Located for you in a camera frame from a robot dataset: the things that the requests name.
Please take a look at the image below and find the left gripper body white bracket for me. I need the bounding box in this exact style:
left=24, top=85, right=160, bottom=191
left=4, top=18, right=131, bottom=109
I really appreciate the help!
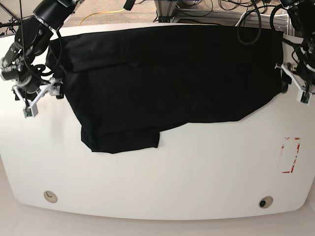
left=275, top=63, right=315, bottom=95

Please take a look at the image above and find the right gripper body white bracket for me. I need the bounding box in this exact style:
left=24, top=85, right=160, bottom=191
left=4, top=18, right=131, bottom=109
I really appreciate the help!
left=12, top=77, right=64, bottom=108

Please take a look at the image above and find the black T-shirt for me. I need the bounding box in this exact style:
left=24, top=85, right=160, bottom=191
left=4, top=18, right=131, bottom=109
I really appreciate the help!
left=46, top=25, right=283, bottom=154

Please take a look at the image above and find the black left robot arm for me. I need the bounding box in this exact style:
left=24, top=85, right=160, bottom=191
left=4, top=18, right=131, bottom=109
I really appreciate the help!
left=270, top=0, right=315, bottom=94

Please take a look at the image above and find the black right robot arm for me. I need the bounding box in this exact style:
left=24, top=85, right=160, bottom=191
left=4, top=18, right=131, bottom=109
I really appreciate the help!
left=0, top=0, right=83, bottom=104

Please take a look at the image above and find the red tape rectangle marking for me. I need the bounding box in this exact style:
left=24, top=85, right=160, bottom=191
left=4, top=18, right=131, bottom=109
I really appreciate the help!
left=279, top=137, right=301, bottom=174

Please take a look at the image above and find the left table grommet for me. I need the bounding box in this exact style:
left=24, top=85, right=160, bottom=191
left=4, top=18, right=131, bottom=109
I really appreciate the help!
left=44, top=191, right=58, bottom=204

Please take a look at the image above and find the table grommet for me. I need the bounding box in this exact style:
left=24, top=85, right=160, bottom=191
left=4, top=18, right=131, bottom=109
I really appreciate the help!
left=44, top=191, right=58, bottom=204
left=258, top=196, right=274, bottom=209

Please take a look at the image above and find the right table grommet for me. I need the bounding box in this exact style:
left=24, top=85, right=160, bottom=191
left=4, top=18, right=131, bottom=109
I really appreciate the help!
left=258, top=196, right=274, bottom=209

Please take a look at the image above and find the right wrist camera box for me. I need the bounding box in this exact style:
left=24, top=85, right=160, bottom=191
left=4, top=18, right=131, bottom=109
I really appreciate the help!
left=23, top=105, right=38, bottom=118

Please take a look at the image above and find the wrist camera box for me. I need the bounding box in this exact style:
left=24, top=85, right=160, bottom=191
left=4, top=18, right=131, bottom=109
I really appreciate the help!
left=23, top=105, right=38, bottom=118
left=296, top=90, right=313, bottom=105

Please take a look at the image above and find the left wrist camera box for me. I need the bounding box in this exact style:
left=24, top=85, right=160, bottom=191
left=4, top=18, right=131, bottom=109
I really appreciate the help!
left=296, top=90, right=313, bottom=105

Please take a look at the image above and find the yellow cable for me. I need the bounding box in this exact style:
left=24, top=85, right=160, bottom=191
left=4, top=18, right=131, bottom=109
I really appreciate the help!
left=78, top=9, right=126, bottom=27

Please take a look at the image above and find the aluminium centre post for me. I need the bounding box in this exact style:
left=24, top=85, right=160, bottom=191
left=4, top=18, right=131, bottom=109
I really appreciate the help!
left=154, top=0, right=178, bottom=23

